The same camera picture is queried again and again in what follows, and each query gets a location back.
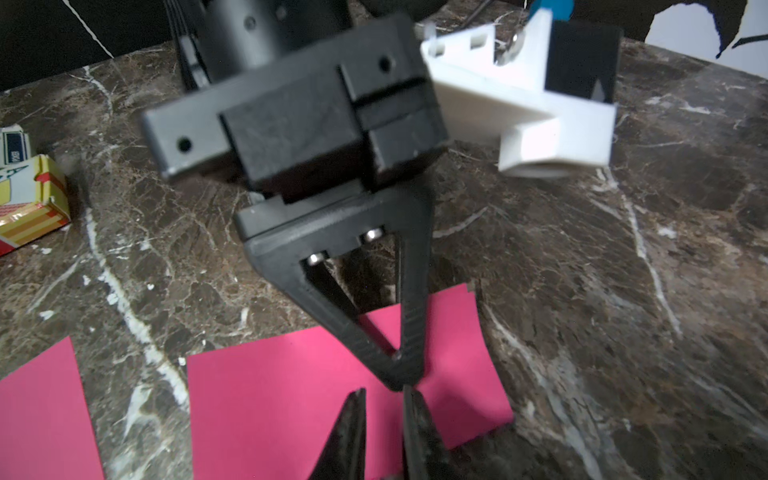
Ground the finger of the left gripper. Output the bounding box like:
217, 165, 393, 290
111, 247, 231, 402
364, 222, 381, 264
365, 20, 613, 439
234, 179, 434, 391

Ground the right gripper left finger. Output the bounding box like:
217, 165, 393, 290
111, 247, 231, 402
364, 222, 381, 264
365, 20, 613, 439
308, 388, 367, 480

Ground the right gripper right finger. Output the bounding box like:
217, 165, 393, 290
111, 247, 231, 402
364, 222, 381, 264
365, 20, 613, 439
403, 386, 456, 480

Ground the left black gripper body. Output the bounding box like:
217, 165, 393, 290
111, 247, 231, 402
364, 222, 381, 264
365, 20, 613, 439
141, 13, 449, 201

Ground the pink square paper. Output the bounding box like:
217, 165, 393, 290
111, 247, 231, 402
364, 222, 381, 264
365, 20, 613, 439
1, 337, 104, 479
187, 284, 514, 479

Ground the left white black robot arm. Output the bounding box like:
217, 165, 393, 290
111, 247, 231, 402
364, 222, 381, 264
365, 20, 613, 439
141, 1, 449, 391

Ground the yellow red card box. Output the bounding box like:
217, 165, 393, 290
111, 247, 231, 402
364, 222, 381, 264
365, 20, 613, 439
1, 125, 71, 255

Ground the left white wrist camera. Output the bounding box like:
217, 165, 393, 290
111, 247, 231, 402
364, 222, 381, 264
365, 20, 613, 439
421, 8, 623, 178

